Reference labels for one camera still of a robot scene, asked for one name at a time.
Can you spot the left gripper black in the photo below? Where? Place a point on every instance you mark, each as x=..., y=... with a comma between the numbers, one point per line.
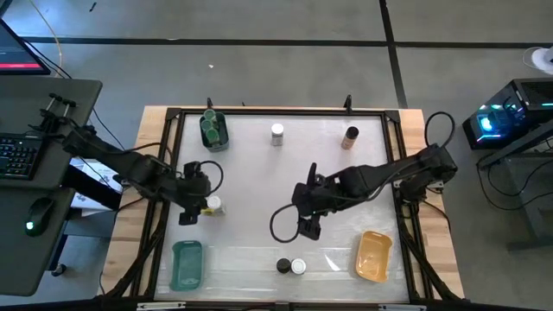
x=192, y=190

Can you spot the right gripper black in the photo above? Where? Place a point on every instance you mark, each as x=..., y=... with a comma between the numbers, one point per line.
x=317, y=194

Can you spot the bagel seasoning jar white lid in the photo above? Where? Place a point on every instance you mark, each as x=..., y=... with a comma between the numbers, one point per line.
x=298, y=266
x=277, y=129
x=214, y=202

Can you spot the brown spice jar black lid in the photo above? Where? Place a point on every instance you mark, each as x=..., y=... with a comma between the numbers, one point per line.
x=351, y=132

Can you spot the green lid spice jar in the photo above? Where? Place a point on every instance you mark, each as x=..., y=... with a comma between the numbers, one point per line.
x=210, y=115
x=212, y=135
x=206, y=125

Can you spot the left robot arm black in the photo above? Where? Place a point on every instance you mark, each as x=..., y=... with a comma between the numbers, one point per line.
x=129, y=166

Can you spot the green plastic tray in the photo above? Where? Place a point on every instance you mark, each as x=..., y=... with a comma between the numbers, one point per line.
x=186, y=265

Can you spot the blue-grey plastic bin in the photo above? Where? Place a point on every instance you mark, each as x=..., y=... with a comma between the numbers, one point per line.
x=216, y=147

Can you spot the garlic powder jar purple label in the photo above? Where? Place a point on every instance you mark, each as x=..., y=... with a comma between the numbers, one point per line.
x=283, y=265

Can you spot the orange plastic tray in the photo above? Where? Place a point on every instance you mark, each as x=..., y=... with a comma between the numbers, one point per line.
x=373, y=257

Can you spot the black flat box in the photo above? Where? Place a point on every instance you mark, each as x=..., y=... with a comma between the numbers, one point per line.
x=93, y=190

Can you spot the black caster wheel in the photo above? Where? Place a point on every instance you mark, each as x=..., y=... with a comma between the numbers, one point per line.
x=59, y=270

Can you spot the black computer mouse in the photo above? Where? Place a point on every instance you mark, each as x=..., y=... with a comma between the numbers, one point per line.
x=41, y=213

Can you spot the black desk clamp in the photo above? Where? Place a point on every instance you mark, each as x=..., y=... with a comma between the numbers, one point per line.
x=52, y=116

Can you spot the dark grey desk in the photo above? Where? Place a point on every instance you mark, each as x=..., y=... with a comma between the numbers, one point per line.
x=26, y=259

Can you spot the black backlit keyboard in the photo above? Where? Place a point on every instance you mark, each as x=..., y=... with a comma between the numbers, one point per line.
x=19, y=155

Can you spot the computer case with lights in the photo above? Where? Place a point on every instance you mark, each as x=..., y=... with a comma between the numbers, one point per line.
x=518, y=112

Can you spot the dark grey equipment stand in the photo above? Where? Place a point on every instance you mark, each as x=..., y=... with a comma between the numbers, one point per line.
x=540, y=216

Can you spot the small black floor item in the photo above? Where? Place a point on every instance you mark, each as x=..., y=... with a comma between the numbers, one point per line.
x=93, y=6

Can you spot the desk computer monitor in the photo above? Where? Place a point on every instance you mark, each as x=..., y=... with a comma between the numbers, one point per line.
x=17, y=52

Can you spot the white spool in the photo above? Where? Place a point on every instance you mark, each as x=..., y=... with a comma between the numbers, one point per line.
x=545, y=58

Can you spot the silver frame bracket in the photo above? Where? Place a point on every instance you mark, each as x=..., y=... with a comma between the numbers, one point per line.
x=402, y=307
x=160, y=306

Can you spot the black frame clip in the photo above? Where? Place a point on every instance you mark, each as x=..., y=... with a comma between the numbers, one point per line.
x=347, y=102
x=210, y=103

